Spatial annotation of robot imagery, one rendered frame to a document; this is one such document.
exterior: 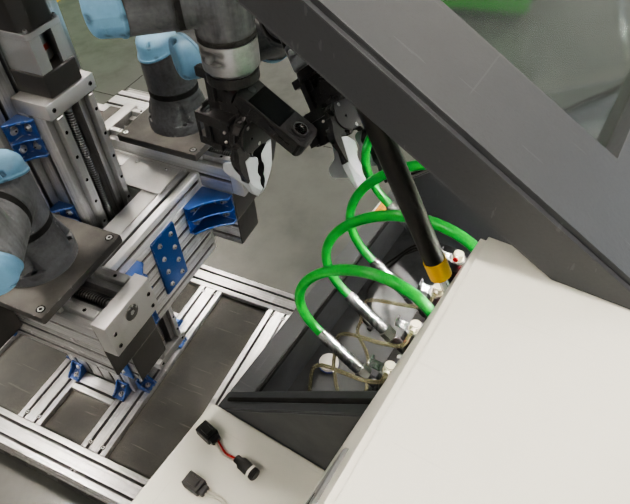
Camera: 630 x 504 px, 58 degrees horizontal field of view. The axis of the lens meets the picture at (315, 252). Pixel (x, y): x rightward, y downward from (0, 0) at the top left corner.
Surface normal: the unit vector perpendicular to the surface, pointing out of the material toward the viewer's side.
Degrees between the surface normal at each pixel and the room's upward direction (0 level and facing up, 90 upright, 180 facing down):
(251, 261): 0
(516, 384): 0
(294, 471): 0
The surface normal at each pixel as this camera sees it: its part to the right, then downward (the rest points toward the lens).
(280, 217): -0.04, -0.68
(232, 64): 0.17, 0.72
